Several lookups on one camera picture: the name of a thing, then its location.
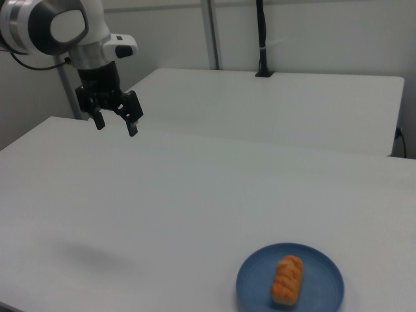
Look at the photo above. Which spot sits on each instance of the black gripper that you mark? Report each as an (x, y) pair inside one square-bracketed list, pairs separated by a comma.
[(99, 81)]

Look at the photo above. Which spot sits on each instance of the orange braided bread loaf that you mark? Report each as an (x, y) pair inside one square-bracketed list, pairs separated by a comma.
[(287, 279)]

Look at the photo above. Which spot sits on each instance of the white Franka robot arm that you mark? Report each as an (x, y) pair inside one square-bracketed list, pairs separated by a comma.
[(68, 24)]

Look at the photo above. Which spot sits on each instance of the white zip tie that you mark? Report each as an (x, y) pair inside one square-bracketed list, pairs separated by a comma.
[(274, 44)]

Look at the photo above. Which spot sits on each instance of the blue round plate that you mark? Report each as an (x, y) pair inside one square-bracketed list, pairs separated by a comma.
[(321, 279)]

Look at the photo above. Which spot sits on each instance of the grey metal frame post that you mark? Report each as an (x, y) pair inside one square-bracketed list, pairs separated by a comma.
[(66, 94), (213, 35)]

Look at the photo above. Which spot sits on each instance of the black camera pole with clamp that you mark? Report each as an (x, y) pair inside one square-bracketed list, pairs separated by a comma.
[(261, 29)]

